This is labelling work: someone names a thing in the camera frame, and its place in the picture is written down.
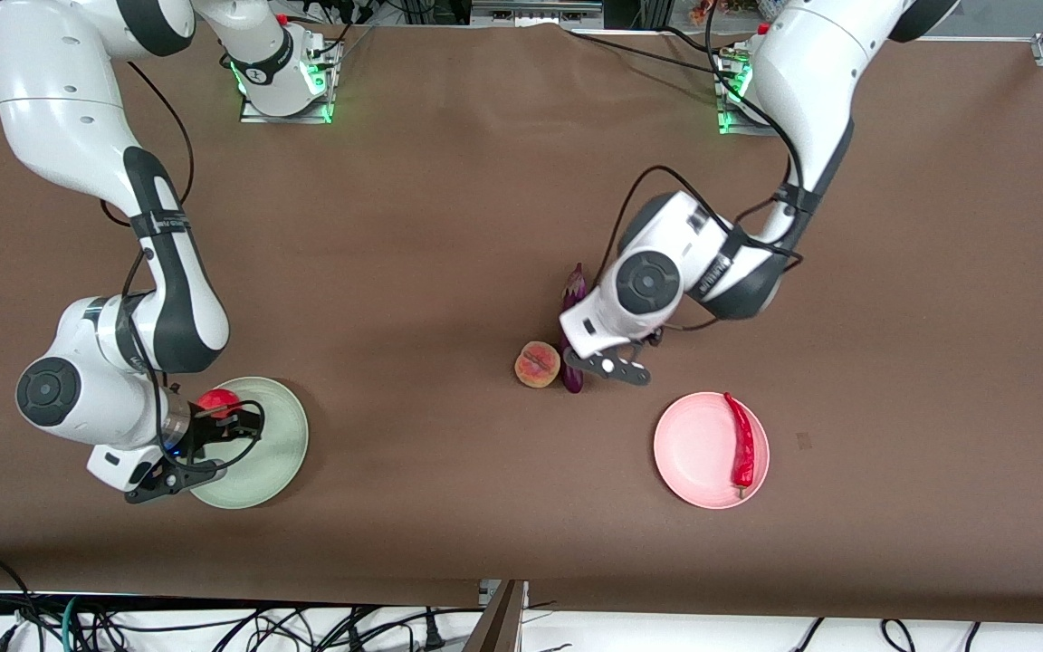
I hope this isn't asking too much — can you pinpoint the short black table cable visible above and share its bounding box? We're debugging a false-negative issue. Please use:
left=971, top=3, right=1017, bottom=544
left=657, top=25, right=742, bottom=59

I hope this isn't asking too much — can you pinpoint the tangled black floor cable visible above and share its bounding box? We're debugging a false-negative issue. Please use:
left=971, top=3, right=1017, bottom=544
left=78, top=605, right=486, bottom=652

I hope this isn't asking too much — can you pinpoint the orange pink peach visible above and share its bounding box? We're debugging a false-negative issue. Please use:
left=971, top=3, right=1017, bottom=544
left=514, top=340, right=562, bottom=389

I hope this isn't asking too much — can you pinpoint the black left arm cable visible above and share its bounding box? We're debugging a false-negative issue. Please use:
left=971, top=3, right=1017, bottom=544
left=608, top=0, right=805, bottom=332

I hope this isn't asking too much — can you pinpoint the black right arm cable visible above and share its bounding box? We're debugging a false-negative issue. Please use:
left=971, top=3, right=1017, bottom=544
left=100, top=59, right=266, bottom=481

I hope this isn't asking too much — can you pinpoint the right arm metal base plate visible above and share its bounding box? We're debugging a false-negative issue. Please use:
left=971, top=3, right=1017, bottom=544
left=239, top=36, right=335, bottom=125

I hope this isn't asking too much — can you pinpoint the long black table cable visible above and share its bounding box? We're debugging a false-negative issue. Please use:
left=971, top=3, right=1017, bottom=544
left=567, top=30, right=732, bottom=72

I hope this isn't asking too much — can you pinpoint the pale green plate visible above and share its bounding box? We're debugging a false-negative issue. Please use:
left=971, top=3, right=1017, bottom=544
left=188, top=377, right=311, bottom=511

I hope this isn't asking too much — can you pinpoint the long purple eggplant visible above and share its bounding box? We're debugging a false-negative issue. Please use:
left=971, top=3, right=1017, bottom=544
left=560, top=263, right=588, bottom=395

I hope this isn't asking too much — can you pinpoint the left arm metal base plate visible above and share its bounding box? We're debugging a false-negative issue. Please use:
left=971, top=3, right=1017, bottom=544
left=716, top=45, right=780, bottom=137

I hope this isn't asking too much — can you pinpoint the pink plate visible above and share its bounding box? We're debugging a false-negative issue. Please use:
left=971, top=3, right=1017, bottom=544
left=653, top=391, right=771, bottom=511

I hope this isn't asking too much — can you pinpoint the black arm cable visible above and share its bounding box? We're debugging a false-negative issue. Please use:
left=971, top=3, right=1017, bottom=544
left=100, top=59, right=266, bottom=481
left=608, top=0, right=805, bottom=332

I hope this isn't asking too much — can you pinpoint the aluminium frame post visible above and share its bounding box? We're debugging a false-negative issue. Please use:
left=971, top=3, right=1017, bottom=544
left=463, top=580, right=530, bottom=652

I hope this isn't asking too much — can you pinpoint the brown table cover sheet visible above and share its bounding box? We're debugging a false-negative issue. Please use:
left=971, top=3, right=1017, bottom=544
left=0, top=16, right=1043, bottom=626

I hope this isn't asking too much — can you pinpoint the black base cable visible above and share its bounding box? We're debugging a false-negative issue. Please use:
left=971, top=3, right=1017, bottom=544
left=304, top=0, right=379, bottom=66

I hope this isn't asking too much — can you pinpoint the red apple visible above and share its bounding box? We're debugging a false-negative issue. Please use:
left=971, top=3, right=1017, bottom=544
left=196, top=388, right=242, bottom=419

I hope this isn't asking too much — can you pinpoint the grey equipment box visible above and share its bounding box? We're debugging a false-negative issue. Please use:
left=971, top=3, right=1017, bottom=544
left=470, top=0, right=606, bottom=28

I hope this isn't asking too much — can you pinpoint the red chili pepper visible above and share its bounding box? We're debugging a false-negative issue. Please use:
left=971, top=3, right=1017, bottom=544
left=723, top=391, right=757, bottom=499

